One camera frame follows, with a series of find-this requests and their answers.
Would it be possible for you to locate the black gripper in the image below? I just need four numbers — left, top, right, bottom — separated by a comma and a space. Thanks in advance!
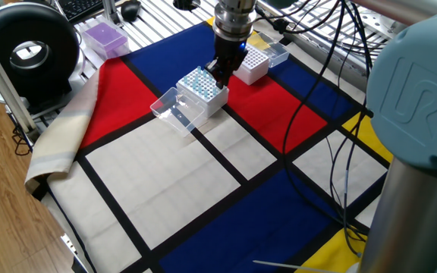
205, 36, 250, 90

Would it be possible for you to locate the white pipette tip box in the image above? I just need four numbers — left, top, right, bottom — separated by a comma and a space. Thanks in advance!
149, 67, 230, 138
233, 32, 291, 86

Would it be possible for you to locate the black round object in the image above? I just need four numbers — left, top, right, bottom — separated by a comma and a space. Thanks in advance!
172, 0, 201, 11

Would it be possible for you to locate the black computer mouse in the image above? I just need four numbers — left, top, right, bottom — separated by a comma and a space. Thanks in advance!
121, 0, 143, 23

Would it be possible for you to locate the clear box purple tip rack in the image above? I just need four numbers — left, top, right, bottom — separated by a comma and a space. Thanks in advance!
79, 18, 131, 61

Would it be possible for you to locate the colour block tablecloth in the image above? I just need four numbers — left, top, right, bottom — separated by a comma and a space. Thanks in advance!
42, 18, 394, 273

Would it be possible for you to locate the black keyboard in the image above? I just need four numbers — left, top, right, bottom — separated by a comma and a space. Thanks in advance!
49, 0, 108, 22

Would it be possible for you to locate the silver metal mounting plate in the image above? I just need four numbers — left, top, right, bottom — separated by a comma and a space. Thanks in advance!
358, 7, 409, 39

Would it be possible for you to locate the black round machine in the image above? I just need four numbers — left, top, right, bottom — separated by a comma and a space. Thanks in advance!
0, 2, 82, 107

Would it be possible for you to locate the thin black floor cable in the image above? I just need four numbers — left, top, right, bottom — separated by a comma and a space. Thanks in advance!
10, 123, 33, 157

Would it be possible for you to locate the aluminium profile frame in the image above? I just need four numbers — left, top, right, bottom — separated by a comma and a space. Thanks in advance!
0, 22, 40, 143

